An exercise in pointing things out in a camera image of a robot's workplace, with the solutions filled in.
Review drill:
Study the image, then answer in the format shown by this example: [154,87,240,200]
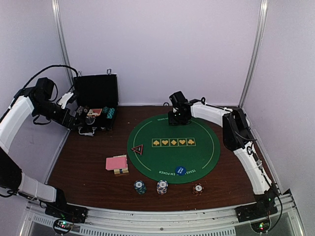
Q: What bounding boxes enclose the red triangular dealer marker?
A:
[131,144,144,155]

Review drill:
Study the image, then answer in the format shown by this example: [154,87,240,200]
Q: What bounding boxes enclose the blue round button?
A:
[175,166,187,176]

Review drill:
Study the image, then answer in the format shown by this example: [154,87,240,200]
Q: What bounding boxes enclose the blue white chip stack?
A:
[157,180,168,195]

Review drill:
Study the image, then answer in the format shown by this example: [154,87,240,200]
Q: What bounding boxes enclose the brown chip stack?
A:
[192,183,204,196]

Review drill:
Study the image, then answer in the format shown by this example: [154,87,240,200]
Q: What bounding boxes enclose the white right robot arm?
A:
[168,91,278,217]

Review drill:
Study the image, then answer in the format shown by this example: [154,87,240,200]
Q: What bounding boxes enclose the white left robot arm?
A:
[0,78,84,218]

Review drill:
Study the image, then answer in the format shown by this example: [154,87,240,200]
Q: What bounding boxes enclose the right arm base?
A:
[235,203,278,234]

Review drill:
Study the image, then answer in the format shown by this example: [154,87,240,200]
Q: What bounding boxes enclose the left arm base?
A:
[45,205,88,235]

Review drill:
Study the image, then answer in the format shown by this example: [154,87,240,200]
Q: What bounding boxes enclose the white black chips in case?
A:
[76,106,89,115]

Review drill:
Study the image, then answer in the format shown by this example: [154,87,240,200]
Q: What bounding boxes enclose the red card deck in case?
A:
[87,109,102,117]

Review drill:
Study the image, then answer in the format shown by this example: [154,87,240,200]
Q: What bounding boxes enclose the black poker case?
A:
[74,69,119,132]

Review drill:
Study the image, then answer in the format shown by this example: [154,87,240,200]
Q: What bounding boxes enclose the round green poker mat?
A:
[127,114,221,184]

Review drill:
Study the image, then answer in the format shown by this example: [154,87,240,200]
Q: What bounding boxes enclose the pink playing card deck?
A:
[105,157,127,171]

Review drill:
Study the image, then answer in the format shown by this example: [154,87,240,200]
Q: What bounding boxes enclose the dark blue chip stack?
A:
[134,180,147,195]

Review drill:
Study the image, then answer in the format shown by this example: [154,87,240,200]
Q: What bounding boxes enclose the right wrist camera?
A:
[169,91,188,109]

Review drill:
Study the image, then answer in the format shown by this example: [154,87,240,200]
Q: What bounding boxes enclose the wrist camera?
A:
[57,92,77,109]
[169,91,188,109]

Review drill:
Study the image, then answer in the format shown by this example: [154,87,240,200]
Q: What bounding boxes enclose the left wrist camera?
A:
[57,92,77,109]

